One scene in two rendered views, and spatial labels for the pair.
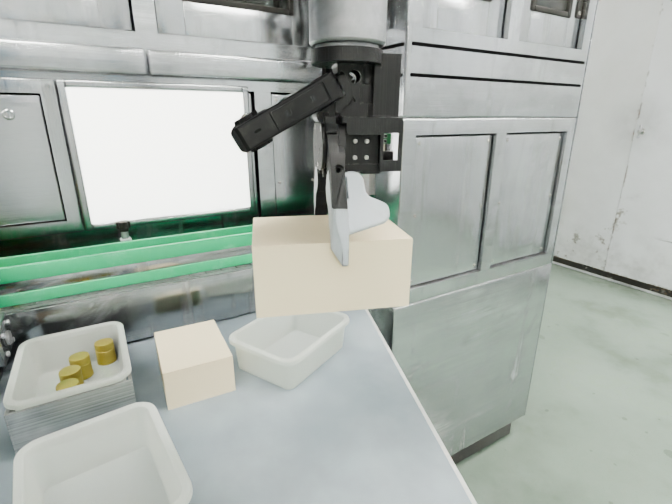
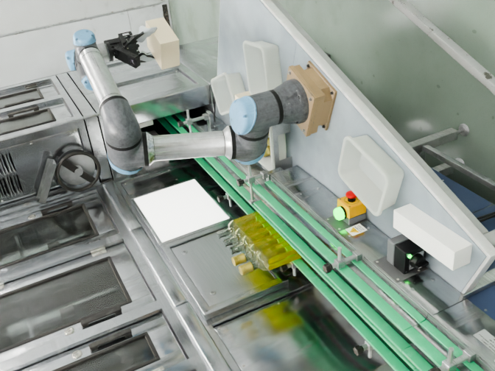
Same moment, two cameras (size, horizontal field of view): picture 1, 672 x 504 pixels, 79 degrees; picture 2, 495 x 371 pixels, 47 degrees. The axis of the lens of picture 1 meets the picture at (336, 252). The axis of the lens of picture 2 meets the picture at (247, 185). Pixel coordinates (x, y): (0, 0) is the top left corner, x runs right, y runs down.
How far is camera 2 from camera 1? 2.01 m
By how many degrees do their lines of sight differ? 24
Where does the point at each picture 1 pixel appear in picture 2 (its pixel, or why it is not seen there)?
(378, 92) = (114, 42)
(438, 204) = (150, 90)
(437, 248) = (173, 83)
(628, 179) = not seen: hidden behind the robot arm
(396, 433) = (225, 24)
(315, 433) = (238, 46)
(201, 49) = (119, 219)
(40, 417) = not seen: hidden behind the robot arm
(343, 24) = (102, 46)
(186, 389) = not seen: hidden behind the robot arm
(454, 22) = (65, 112)
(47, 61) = (152, 250)
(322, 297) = (168, 31)
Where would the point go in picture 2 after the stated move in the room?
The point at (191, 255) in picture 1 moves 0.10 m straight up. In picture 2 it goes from (220, 163) to (199, 170)
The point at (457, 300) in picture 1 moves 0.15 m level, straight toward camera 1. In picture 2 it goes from (197, 68) to (202, 57)
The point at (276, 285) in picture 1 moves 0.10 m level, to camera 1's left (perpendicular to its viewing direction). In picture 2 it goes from (168, 38) to (178, 57)
